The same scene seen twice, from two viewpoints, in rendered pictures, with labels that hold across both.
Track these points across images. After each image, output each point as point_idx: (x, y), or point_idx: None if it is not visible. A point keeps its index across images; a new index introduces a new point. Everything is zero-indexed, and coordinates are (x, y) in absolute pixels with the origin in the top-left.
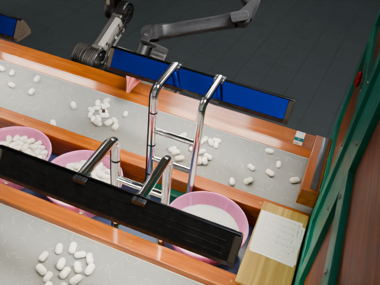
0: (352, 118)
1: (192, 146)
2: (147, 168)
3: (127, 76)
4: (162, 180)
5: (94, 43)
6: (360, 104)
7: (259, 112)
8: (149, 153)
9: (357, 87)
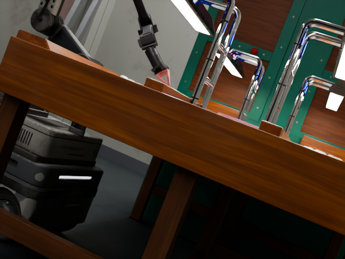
0: (269, 65)
1: (254, 94)
2: (240, 119)
3: (168, 71)
4: (303, 97)
5: (87, 54)
6: (283, 55)
7: (243, 73)
8: (246, 106)
9: (214, 62)
